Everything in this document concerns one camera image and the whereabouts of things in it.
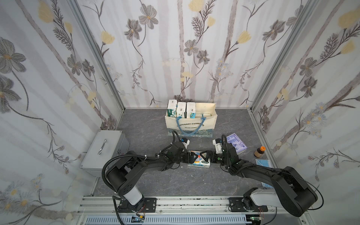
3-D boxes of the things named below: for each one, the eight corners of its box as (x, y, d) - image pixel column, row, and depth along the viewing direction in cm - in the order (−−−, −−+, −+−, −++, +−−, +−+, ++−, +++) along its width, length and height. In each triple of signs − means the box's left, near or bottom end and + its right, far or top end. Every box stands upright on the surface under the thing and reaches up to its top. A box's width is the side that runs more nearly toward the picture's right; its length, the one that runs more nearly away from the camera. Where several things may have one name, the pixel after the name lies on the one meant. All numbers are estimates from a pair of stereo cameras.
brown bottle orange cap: (254, 158, 94) (261, 151, 87) (252, 153, 97) (258, 146, 89) (259, 158, 94) (266, 151, 87) (257, 153, 97) (264, 146, 89)
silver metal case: (94, 177, 86) (76, 165, 71) (107, 143, 101) (95, 128, 87) (121, 177, 86) (108, 165, 71) (130, 143, 101) (121, 128, 87)
